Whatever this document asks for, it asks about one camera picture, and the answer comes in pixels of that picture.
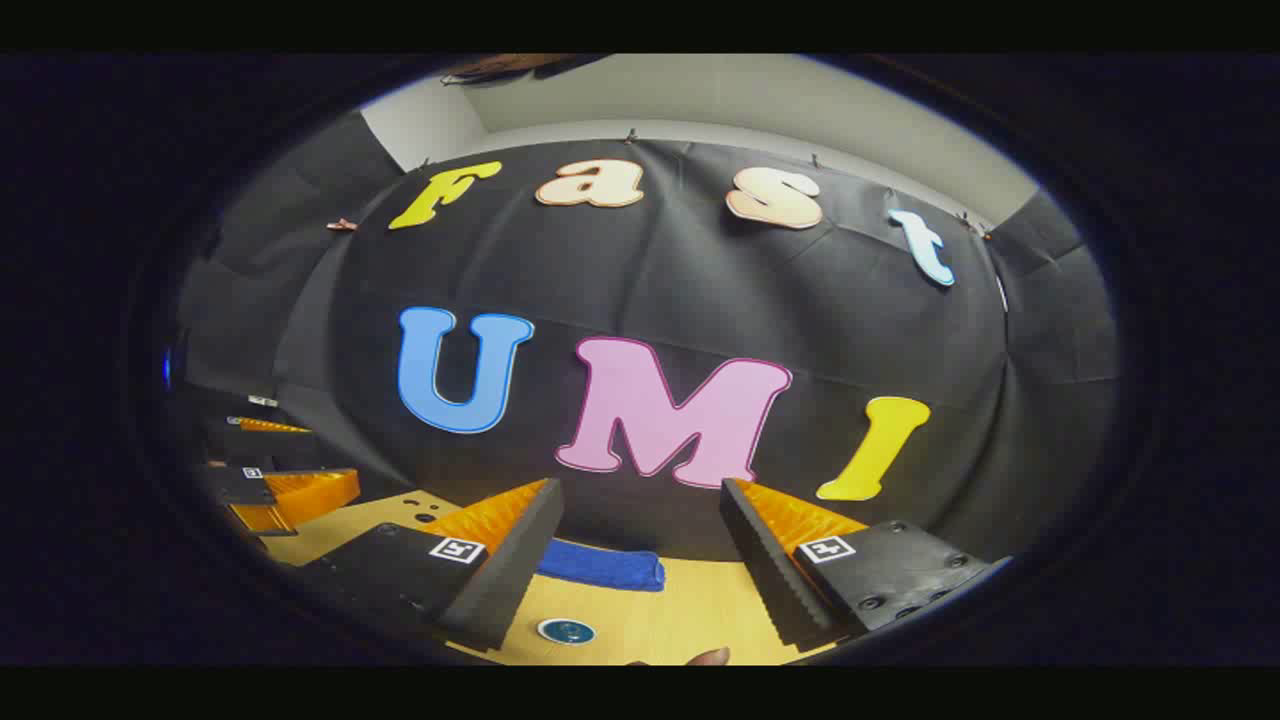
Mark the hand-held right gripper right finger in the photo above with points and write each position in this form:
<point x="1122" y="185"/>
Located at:
<point x="770" y="570"/>

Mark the dark brown board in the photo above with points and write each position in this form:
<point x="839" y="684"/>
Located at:
<point x="510" y="66"/>

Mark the blue towel cloth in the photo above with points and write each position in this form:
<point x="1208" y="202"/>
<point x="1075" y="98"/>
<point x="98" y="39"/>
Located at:
<point x="605" y="567"/>

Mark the black backdrop cloth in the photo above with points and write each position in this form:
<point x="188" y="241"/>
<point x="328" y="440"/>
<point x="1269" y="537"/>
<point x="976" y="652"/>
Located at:
<point x="680" y="280"/>

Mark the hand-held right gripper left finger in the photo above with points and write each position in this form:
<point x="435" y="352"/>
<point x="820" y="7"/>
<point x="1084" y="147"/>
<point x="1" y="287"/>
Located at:
<point x="505" y="570"/>

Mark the teal teacup lid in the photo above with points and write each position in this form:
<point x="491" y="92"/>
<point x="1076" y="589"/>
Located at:
<point x="566" y="631"/>

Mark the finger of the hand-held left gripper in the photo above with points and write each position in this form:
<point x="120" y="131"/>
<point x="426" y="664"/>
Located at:
<point x="260" y="445"/>
<point x="300" y="492"/>

